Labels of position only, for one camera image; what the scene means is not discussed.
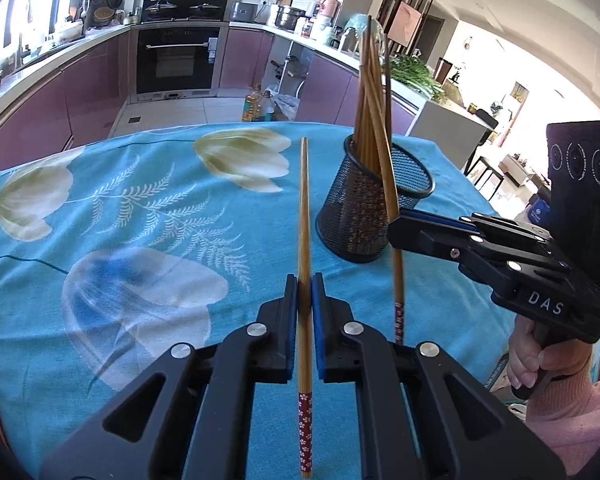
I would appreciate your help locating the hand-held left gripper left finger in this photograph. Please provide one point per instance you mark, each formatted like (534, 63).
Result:
(292, 325)

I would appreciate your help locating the pink kettle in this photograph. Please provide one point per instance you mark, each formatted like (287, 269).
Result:
(330, 7)

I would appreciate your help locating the black lidded pan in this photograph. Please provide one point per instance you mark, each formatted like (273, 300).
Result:
(160, 7)
(205, 9)

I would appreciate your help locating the person's right hand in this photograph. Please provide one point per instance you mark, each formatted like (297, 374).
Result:
(520, 355)

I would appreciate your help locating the silver countertop appliance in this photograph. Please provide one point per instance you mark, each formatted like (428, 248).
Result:
(243, 11)

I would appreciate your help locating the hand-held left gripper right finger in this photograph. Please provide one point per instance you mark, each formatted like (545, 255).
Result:
(319, 325)

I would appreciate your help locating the group of bamboo chopsticks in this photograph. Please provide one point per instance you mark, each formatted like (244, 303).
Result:
(366, 125)

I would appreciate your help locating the bamboo chopstick red patterned end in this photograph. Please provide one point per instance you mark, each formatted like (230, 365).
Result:
(399, 280)
(305, 210)

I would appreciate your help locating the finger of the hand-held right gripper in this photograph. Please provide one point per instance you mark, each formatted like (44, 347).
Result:
(430, 218)
(420, 237)

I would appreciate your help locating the black built-in oven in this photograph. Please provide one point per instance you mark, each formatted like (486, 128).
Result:
(177, 60)

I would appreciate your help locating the clear glass dome cover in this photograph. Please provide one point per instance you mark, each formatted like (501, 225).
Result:
(355, 35)

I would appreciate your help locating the pink wall board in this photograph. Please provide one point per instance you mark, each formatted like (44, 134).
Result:
(405, 24)

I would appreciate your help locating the brown bowl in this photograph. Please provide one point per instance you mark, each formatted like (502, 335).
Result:
(103, 15)

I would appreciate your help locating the clear plastic bag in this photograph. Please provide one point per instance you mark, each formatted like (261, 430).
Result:
(287, 106)

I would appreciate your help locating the green leafy vegetables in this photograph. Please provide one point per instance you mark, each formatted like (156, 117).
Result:
(417, 77)

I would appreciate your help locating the blue floral tablecloth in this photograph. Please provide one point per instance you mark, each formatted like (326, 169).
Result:
(130, 220)

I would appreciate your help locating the black mesh holder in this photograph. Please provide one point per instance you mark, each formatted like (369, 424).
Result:
(350, 230)

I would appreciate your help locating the stainless steel pot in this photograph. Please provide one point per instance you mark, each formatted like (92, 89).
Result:
(289, 17)

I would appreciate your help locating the person's right forearm pink sleeve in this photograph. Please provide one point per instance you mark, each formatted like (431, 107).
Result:
(580, 420)

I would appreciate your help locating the purple kitchen cabinet run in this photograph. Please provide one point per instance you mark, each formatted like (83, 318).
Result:
(45, 105)
(245, 57)
(330, 90)

